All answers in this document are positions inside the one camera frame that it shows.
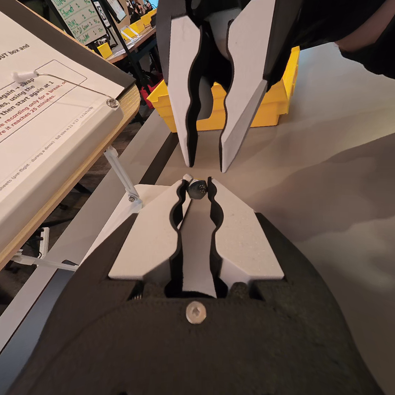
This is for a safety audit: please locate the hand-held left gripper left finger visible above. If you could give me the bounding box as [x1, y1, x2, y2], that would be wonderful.
[108, 179, 188, 290]

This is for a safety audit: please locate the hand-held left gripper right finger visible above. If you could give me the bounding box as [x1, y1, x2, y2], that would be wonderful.
[207, 177, 285, 286]

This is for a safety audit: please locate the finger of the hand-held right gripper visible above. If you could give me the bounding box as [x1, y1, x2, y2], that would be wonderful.
[218, 0, 277, 174]
[170, 14, 204, 168]

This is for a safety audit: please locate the silver hex bolt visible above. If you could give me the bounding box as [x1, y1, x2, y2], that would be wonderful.
[183, 174, 208, 200]

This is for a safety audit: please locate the person's right forearm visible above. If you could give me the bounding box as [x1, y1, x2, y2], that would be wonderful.
[335, 28, 395, 79]

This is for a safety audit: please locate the person's right hand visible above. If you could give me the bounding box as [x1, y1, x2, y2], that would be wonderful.
[293, 0, 395, 50]

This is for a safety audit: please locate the long wooden workbench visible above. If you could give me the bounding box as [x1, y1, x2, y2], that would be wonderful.
[93, 25, 158, 81]

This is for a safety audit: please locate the row of yellow bins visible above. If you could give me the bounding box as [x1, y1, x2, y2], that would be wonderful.
[130, 9, 158, 34]

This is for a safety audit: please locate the small dark-framed whiteboard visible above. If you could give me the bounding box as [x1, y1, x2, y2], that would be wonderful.
[103, 0, 128, 23]

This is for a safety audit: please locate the large yellow plastic bin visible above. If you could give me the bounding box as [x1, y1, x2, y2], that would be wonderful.
[148, 46, 300, 134]

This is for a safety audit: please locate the whiteboard with green writing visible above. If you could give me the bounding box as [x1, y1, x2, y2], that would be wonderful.
[51, 0, 109, 47]

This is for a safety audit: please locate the black-topped wooden board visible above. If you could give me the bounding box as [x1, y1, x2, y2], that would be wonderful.
[0, 0, 141, 270]

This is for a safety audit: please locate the white sheet holder ledge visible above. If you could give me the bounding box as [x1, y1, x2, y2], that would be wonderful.
[0, 98, 125, 230]

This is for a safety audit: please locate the printed instruction sheet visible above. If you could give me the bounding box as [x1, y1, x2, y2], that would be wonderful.
[0, 11, 124, 198]

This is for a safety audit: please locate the white metal stand bracket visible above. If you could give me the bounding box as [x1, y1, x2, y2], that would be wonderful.
[100, 146, 186, 236]

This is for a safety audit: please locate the metal wire page clip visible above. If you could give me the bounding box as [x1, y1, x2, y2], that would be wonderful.
[12, 70, 120, 108]

